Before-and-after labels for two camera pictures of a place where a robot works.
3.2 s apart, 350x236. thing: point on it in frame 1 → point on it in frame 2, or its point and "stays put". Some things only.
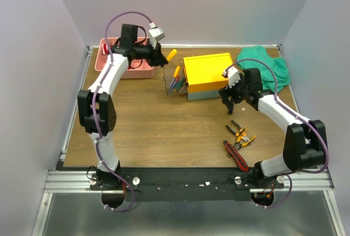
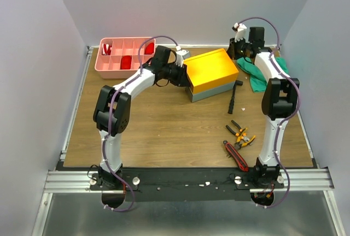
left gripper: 156,57 → 182,79
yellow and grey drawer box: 204,75 stays put
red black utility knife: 239,161 stays put
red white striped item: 105,49 stays put
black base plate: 187,184 stays put
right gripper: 231,93 → 233,51
